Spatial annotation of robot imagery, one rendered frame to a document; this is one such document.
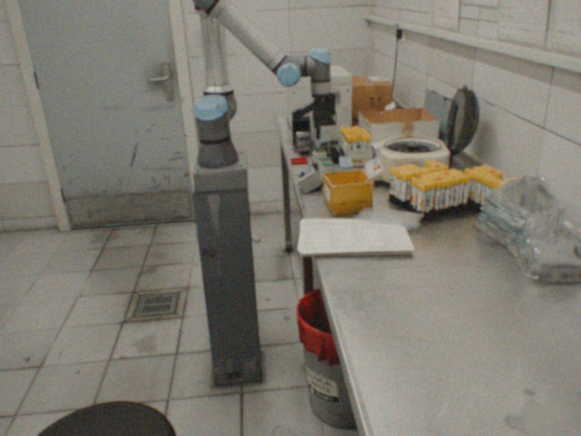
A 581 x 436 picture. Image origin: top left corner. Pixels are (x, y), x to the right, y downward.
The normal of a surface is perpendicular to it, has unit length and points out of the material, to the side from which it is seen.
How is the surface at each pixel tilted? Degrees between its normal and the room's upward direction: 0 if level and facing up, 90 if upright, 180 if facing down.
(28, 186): 90
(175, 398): 0
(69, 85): 90
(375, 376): 0
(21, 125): 90
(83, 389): 0
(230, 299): 90
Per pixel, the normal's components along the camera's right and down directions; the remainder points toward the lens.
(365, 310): -0.04, -0.92
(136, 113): 0.09, 0.39
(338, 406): -0.24, 0.44
